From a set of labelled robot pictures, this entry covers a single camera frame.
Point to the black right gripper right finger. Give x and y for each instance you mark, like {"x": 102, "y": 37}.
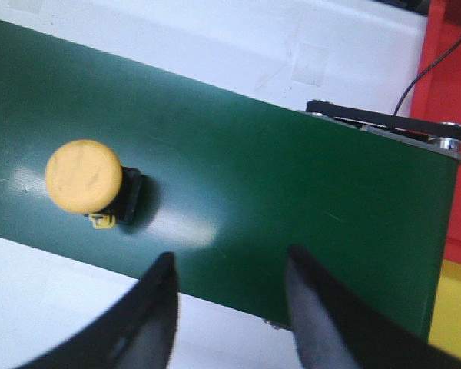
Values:
{"x": 334, "y": 328}

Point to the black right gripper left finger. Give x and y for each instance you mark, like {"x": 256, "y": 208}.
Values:
{"x": 138, "y": 331}

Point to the yellow mushroom push button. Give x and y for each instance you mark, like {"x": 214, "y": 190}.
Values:
{"x": 86, "y": 177}

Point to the green conveyor belt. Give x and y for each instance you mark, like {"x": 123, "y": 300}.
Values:
{"x": 229, "y": 183}

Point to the black drive belt with pulleys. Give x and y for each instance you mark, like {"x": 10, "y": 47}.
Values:
{"x": 444, "y": 135}

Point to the red plastic bin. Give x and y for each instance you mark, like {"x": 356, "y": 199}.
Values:
{"x": 437, "y": 95}

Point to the yellow plastic bin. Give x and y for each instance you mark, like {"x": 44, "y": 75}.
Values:
{"x": 445, "y": 329}

